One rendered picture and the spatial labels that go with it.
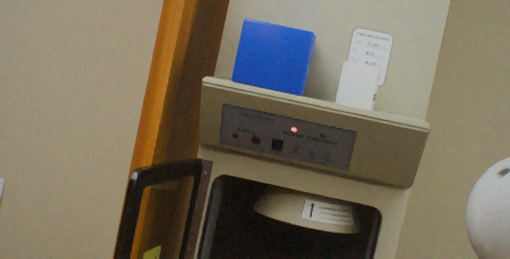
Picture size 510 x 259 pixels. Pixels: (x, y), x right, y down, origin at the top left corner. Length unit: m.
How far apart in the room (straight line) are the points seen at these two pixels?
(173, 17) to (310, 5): 0.21
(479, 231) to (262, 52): 0.55
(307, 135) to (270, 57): 0.12
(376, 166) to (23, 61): 0.85
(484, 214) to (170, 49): 0.63
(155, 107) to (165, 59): 0.07
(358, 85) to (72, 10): 0.77
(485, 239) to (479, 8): 1.05
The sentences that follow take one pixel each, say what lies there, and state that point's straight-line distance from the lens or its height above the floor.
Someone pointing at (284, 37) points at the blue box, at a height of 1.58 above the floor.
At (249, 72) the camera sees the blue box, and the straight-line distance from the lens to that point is 1.35.
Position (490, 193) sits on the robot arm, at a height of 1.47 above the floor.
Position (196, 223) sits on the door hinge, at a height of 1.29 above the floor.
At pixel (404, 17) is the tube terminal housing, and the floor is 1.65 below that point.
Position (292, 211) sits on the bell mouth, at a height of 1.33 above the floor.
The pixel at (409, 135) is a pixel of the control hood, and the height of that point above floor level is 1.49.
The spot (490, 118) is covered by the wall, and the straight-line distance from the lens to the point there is 1.91.
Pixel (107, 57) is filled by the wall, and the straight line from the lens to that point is 1.94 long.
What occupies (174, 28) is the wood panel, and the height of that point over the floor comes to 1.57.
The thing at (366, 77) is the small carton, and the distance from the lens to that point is 1.37.
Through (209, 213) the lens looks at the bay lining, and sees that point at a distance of 1.49.
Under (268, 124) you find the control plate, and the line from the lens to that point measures 1.38.
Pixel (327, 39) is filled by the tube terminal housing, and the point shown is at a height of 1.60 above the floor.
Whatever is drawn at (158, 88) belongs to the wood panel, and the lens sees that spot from 1.39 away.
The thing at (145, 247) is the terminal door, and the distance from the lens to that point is 1.28.
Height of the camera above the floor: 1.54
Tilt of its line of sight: 3 degrees down
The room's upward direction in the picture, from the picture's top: 12 degrees clockwise
